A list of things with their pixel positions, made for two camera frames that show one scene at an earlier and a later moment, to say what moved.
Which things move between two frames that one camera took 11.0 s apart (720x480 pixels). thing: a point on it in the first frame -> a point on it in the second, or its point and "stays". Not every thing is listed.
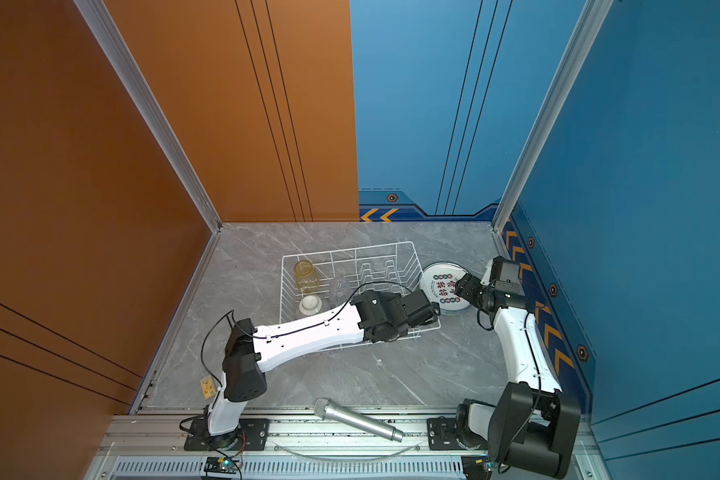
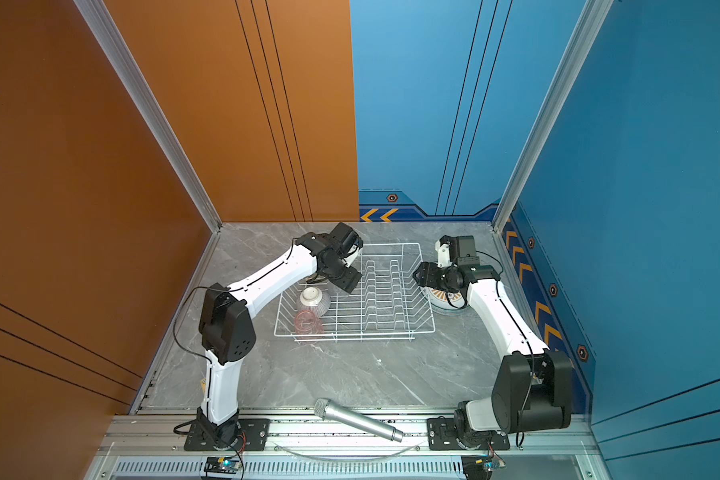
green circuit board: x=221 y=465 stays
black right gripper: x=467 y=287 -> x=427 y=274
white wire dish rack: x=314 y=285 stays
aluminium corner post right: x=571 y=65 stays
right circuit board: x=477 y=467 stays
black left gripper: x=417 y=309 -> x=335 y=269
